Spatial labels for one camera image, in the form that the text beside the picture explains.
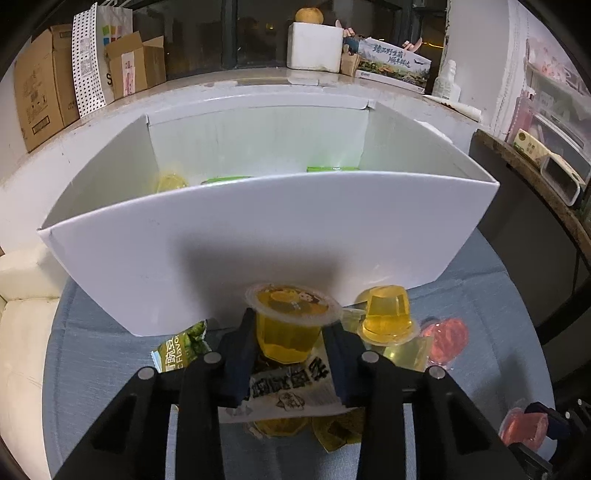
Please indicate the floral pink pouch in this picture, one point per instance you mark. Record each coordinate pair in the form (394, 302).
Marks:
(554, 60)

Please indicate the white plastic bottle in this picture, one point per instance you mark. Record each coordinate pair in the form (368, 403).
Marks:
(447, 83)

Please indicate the white foam box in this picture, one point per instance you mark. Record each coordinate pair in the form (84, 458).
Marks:
(314, 46)

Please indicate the blue tablecloth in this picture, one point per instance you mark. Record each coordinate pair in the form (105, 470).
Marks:
(83, 360)

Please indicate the green seaweed snack packet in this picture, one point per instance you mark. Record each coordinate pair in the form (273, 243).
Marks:
(226, 180)
(332, 168)

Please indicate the cream leather sofa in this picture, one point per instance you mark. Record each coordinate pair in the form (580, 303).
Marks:
(23, 332)

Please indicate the brown paper box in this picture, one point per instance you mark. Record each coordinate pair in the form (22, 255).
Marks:
(351, 62)

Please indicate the yellow jelly cup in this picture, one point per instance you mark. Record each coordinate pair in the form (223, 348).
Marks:
(385, 314)
(334, 434)
(171, 182)
(281, 427)
(288, 337)

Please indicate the white and black device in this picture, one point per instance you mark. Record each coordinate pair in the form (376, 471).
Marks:
(561, 177)

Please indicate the small open cardboard box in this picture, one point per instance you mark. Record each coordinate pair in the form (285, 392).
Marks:
(134, 64)

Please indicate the pink jelly cup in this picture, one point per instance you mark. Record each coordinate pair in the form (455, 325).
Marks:
(521, 429)
(445, 339)

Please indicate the dotted white paper bag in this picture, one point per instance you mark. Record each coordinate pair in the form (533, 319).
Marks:
(87, 69)

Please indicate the brown stone counter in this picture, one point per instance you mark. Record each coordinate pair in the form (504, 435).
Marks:
(521, 184)

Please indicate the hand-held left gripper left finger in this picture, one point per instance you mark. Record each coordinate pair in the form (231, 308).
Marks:
(238, 364)

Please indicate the landscape printed gift box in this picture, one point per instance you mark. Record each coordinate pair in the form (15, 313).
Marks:
(392, 64)

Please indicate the white cardboard box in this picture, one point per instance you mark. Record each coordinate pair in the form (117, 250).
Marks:
(231, 240)

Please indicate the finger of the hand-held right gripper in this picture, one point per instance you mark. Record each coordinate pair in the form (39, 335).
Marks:
(551, 420)

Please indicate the rolled white paper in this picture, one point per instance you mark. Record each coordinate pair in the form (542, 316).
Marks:
(455, 108)

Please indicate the yellow pomelo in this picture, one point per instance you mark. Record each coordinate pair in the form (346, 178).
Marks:
(309, 15)

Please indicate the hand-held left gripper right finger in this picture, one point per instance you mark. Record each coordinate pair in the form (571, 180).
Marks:
(344, 364)

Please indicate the pale yellow carton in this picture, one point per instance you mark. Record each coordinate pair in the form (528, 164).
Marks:
(526, 145)

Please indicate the large brown cardboard box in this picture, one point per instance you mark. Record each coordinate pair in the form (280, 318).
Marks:
(39, 87)

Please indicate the pale clear jelly cup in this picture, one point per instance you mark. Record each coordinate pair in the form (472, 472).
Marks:
(406, 355)

